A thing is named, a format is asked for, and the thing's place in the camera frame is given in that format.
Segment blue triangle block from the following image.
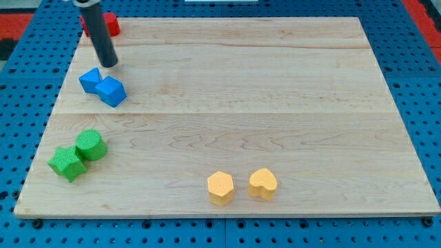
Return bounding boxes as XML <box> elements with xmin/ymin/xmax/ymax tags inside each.
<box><xmin>79</xmin><ymin>68</ymin><xmax>102</xmax><ymax>94</ymax></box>

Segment blue cube block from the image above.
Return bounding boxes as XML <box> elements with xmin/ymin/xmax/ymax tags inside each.
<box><xmin>95</xmin><ymin>76</ymin><xmax>127</xmax><ymax>107</ymax></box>

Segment red block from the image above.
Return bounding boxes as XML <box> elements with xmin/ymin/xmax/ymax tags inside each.
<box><xmin>79</xmin><ymin>12</ymin><xmax>121</xmax><ymax>37</ymax></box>

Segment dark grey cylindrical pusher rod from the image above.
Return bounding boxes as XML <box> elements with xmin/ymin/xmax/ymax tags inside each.
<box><xmin>78</xmin><ymin>1</ymin><xmax>118</xmax><ymax>68</ymax></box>

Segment green cylinder block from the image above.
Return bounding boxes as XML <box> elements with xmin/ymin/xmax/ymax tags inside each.
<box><xmin>76</xmin><ymin>129</ymin><xmax>107</xmax><ymax>161</ymax></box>

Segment light wooden board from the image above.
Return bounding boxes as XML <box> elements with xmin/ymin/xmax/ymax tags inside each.
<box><xmin>14</xmin><ymin>17</ymin><xmax>440</xmax><ymax>219</ymax></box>

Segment green star block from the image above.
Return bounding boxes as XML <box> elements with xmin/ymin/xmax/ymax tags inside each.
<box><xmin>48</xmin><ymin>146</ymin><xmax>88</xmax><ymax>183</ymax></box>

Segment yellow hexagon block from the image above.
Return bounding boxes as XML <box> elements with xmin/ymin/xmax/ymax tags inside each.
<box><xmin>207</xmin><ymin>171</ymin><xmax>234</xmax><ymax>206</ymax></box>

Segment yellow heart block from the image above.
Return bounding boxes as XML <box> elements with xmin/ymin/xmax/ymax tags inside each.
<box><xmin>248</xmin><ymin>168</ymin><xmax>278</xmax><ymax>200</ymax></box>

